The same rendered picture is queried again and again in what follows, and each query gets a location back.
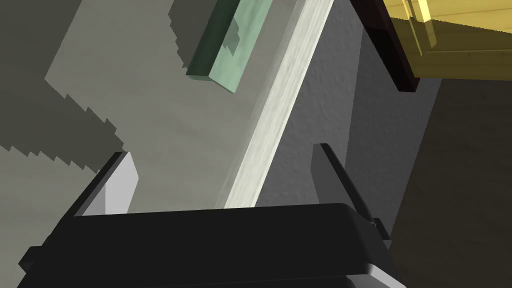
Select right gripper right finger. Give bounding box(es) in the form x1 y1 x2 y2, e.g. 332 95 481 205
310 142 375 222

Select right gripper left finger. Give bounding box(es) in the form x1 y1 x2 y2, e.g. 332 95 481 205
73 151 140 218

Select green block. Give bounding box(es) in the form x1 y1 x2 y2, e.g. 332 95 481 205
185 0 275 95

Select yellow wooden cupboard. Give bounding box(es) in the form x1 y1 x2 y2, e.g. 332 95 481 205
350 0 512 94

